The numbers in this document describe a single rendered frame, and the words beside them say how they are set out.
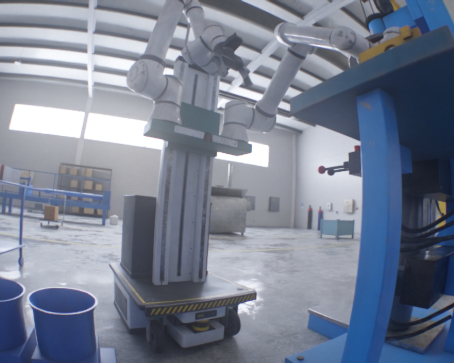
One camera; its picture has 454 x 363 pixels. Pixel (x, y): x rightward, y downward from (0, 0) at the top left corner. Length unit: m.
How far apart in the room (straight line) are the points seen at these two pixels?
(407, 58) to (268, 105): 1.23
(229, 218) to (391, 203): 8.70
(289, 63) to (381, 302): 1.29
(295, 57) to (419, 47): 1.08
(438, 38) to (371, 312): 0.47
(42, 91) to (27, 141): 2.90
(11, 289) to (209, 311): 0.98
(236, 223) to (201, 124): 7.76
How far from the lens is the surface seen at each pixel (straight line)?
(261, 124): 1.64
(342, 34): 0.91
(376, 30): 1.93
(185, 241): 1.57
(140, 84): 1.26
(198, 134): 1.36
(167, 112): 1.31
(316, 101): 0.57
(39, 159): 14.42
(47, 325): 1.03
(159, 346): 1.35
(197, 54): 1.15
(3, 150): 15.32
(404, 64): 0.46
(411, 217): 1.44
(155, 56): 1.32
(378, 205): 0.46
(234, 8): 6.53
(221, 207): 8.95
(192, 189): 1.58
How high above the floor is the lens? 0.77
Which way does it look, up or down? 7 degrees up
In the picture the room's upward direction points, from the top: 4 degrees clockwise
